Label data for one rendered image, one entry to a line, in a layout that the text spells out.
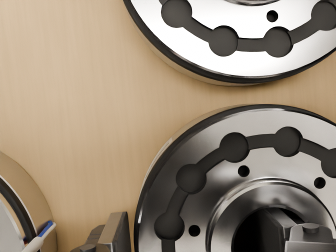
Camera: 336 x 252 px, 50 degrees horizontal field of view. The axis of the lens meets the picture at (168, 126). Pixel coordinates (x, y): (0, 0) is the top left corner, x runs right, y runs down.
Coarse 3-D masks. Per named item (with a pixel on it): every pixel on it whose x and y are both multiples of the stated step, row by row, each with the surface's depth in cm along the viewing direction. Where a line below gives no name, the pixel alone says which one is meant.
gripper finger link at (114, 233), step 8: (112, 216) 15; (120, 216) 15; (112, 224) 14; (120, 224) 14; (128, 224) 16; (104, 232) 13; (112, 232) 13; (120, 232) 13; (128, 232) 15; (104, 240) 12; (112, 240) 12; (120, 240) 13; (128, 240) 15; (112, 248) 12; (120, 248) 13; (128, 248) 15
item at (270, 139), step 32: (224, 128) 13; (256, 128) 13; (288, 128) 14; (320, 128) 13; (192, 160) 13; (224, 160) 13; (256, 160) 13; (288, 160) 13; (320, 160) 14; (160, 192) 13; (192, 192) 14; (224, 192) 13; (320, 192) 13; (160, 224) 14; (192, 224) 13
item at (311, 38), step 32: (128, 0) 13; (160, 0) 13; (192, 0) 13; (224, 0) 13; (288, 0) 13; (320, 0) 13; (160, 32) 13; (192, 32) 13; (224, 32) 13; (256, 32) 13; (288, 32) 13; (320, 32) 13; (192, 64) 13; (224, 64) 13; (256, 64) 13; (288, 64) 13
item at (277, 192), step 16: (240, 192) 13; (256, 192) 13; (272, 192) 13; (288, 192) 13; (304, 192) 13; (224, 208) 13; (240, 208) 13; (256, 208) 13; (288, 208) 13; (304, 208) 13; (320, 208) 13; (208, 224) 13; (224, 224) 13; (240, 224) 13; (320, 224) 13; (208, 240) 13; (224, 240) 13
